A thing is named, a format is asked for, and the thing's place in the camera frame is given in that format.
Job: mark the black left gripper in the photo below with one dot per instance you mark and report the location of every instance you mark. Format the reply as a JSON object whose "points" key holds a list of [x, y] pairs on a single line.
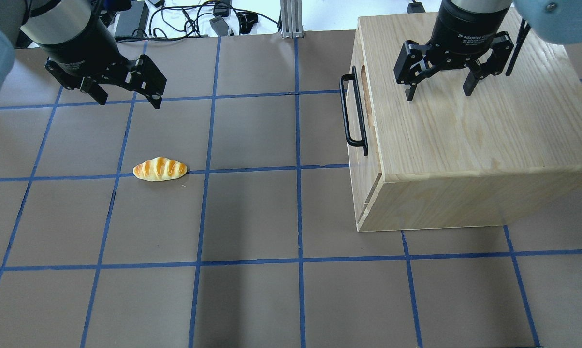
{"points": [[84, 52]]}

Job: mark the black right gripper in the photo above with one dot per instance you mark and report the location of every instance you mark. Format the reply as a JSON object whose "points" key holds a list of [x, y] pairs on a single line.
{"points": [[459, 30]]}

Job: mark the wooden drawer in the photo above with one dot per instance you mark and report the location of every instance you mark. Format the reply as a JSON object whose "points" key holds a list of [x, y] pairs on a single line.
{"points": [[356, 125]]}

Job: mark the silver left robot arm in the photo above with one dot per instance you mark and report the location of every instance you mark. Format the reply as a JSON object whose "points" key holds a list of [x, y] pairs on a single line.
{"points": [[16, 17]]}

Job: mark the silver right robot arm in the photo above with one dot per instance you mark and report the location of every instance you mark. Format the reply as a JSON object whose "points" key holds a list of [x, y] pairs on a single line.
{"points": [[554, 21]]}

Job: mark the light wooden drawer cabinet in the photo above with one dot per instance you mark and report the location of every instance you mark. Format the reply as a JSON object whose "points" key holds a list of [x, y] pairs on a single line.
{"points": [[446, 160]]}

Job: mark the black power adapter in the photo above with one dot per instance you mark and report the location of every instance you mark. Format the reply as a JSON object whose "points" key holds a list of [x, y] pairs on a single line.
{"points": [[132, 22]]}

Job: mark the toy bread loaf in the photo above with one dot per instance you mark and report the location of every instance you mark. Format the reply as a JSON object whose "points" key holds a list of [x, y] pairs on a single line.
{"points": [[160, 169]]}

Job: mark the grey power adapter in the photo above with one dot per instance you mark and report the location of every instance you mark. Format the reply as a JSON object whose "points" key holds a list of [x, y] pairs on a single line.
{"points": [[220, 27]]}

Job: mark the aluminium frame post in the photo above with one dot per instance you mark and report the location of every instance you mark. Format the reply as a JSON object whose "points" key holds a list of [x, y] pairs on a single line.
{"points": [[291, 25]]}

